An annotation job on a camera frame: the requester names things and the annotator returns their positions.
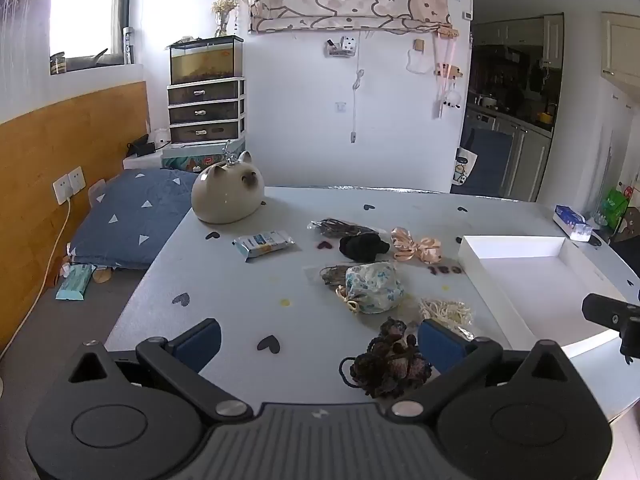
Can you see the vase of dried flowers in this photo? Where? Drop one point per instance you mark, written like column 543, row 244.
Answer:
column 225, row 10

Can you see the black scrunchie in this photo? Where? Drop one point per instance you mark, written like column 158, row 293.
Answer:
column 362, row 247

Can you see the pink ribbon bow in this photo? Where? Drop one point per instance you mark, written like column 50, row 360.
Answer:
column 417, row 247

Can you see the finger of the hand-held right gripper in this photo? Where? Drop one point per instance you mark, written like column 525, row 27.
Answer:
column 605, row 310

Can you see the wooden wall hooks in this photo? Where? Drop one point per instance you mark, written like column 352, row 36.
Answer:
column 447, row 70

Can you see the black electronic device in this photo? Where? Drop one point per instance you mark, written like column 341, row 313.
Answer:
column 140, row 146

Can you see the glass fish tank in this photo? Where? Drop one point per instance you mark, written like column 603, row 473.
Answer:
column 205, row 60

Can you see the white wall sockets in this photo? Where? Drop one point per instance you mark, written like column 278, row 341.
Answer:
column 69, row 185

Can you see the wall organizer shelf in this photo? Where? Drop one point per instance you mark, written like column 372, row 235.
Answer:
column 342, row 47

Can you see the white cardboard box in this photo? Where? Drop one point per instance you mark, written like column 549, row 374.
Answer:
column 530, row 290

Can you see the white round device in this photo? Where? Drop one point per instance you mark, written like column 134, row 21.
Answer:
column 160, row 139

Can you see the tall clear bottle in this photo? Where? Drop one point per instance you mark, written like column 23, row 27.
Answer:
column 128, row 45

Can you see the green bag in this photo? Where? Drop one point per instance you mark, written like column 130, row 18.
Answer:
column 614, row 205

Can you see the white tissue pack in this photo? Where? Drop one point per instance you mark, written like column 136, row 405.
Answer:
column 263, row 243

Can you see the kitchen base cabinets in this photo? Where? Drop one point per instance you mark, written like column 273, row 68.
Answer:
column 525, row 157

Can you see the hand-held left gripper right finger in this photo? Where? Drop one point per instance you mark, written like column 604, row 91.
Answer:
column 440, row 345

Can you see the floral fabric scrunchie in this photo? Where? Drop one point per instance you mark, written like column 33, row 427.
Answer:
column 375, row 287

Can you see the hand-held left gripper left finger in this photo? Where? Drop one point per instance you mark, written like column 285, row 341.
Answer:
column 197, row 342

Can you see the colourful printed box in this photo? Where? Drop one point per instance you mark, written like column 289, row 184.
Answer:
column 192, row 157

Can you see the dark yarn scrunchie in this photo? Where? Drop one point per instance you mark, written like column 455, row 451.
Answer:
column 387, row 365

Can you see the blue triangle-print pillow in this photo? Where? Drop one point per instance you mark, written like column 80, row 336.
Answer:
column 127, row 215

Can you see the printed tote bag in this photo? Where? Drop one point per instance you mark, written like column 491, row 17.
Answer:
column 465, row 167

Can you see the windowsill jar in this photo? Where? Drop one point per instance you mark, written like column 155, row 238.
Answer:
column 58, row 64

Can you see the blue tissue box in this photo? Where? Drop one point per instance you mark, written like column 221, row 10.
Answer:
column 571, row 220

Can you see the cat-shaped ceramic ornament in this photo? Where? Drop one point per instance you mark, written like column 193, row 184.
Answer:
column 227, row 195

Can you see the teal packet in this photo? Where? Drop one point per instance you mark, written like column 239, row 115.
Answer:
column 74, row 282

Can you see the white plastic drawer unit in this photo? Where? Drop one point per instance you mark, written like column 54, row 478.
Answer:
column 206, row 110

